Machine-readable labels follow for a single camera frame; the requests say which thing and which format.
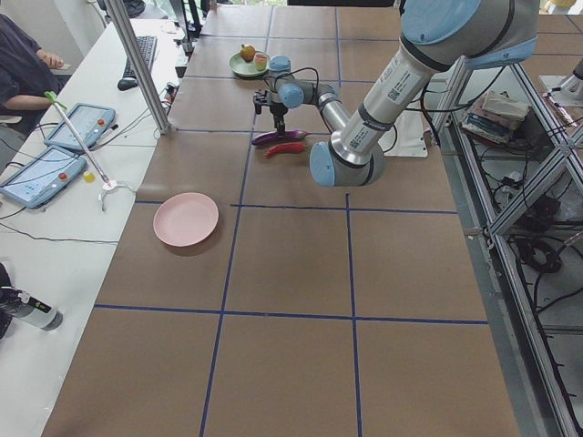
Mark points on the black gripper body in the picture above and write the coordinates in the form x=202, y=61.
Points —
x=277, y=109

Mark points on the purple eggplant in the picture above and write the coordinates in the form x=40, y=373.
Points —
x=264, y=139

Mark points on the red chili pepper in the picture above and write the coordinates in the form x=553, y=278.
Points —
x=285, y=148

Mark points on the peach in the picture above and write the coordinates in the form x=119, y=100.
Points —
x=261, y=61

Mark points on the red green pomegranate fruit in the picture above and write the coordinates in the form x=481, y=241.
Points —
x=247, y=52

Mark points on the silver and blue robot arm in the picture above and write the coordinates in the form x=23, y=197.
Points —
x=434, y=34

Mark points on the light green plate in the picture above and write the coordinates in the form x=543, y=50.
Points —
x=243, y=69

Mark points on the pink plate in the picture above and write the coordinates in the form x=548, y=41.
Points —
x=185, y=219

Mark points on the black computer mouse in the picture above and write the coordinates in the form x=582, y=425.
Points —
x=126, y=83

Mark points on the small yellow cup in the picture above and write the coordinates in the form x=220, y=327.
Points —
x=89, y=177

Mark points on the stack of books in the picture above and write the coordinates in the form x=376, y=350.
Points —
x=495, y=117

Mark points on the pink stylus rod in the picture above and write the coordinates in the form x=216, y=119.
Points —
x=109, y=185

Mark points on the lower blue teach pendant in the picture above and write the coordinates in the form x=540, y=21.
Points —
x=36, y=183

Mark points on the seated person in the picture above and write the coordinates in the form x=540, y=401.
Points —
x=26, y=75

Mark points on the grey spray bottle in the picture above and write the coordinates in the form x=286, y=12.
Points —
x=27, y=308

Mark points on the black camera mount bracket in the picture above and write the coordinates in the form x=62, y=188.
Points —
x=261, y=99

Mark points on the aluminium frame post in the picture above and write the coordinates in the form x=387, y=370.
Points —
x=128, y=38

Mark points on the aluminium side frame rack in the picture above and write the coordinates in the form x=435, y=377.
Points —
x=521, y=202

